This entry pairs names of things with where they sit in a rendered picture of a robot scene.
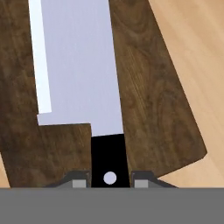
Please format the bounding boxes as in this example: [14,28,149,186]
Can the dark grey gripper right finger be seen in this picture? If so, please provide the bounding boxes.
[129,170,179,189]

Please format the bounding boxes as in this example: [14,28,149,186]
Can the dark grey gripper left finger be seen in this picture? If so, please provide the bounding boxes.
[44,170,92,189]

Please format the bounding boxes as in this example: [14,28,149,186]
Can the dark wooden cutting board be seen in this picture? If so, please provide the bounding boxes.
[0,0,208,189]

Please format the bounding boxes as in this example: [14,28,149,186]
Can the black handled steel knife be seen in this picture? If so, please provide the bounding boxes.
[27,0,131,189]

